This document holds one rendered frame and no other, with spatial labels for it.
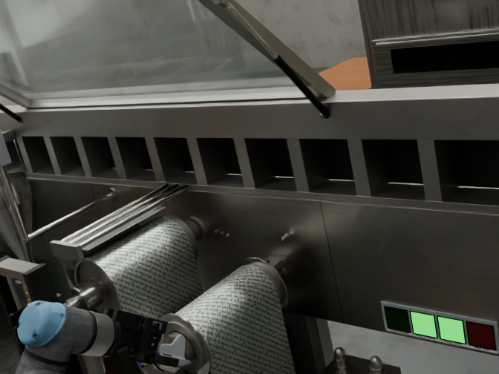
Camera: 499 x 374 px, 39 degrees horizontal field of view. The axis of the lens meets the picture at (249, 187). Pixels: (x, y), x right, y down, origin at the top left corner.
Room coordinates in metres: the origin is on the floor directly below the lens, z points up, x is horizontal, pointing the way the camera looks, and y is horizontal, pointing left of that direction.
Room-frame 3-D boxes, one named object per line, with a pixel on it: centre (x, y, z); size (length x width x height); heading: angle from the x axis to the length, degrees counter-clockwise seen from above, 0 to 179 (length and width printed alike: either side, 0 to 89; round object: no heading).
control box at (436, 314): (1.24, -0.31, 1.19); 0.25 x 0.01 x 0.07; 46
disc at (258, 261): (1.46, 0.02, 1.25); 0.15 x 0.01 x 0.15; 46
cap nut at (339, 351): (1.42, -0.12, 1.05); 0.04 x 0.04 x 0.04
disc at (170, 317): (1.27, 0.20, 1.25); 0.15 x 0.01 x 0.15; 46
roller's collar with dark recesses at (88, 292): (1.43, 0.40, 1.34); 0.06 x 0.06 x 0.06; 46
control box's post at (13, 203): (1.68, 0.57, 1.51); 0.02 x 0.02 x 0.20
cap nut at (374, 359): (1.35, -0.19, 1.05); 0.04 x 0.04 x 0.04
